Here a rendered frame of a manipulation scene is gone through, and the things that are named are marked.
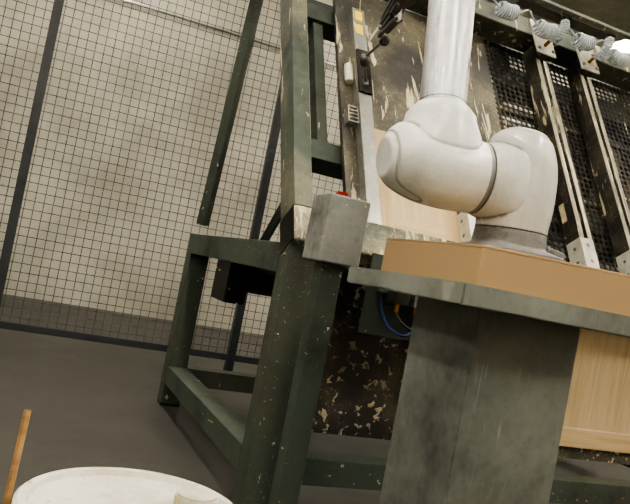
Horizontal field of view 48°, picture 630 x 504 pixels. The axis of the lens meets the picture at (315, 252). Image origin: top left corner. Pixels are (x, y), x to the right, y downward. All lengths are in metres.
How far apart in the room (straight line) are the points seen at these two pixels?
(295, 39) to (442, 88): 1.07
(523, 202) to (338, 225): 0.54
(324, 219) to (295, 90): 0.64
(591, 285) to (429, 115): 0.45
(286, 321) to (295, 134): 0.59
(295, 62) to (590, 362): 1.60
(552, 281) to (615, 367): 1.71
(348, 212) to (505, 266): 0.64
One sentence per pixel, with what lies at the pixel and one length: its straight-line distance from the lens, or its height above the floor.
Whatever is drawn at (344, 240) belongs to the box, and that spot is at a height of 0.82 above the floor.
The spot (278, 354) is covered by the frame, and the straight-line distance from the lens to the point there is 2.05.
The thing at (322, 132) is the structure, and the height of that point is 1.19.
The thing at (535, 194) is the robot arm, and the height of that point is 0.96.
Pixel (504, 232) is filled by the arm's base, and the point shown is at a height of 0.87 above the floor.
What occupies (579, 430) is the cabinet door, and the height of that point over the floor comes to 0.32.
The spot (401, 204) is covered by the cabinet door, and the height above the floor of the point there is 0.99.
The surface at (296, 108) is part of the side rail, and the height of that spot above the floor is 1.22.
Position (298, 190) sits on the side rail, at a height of 0.95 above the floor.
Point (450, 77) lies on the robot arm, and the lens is 1.53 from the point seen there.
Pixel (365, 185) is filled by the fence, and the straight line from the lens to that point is 2.25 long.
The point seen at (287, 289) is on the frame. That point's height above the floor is 0.66.
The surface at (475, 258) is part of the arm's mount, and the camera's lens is 1.30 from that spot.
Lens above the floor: 0.71
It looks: 2 degrees up
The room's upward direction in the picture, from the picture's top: 11 degrees clockwise
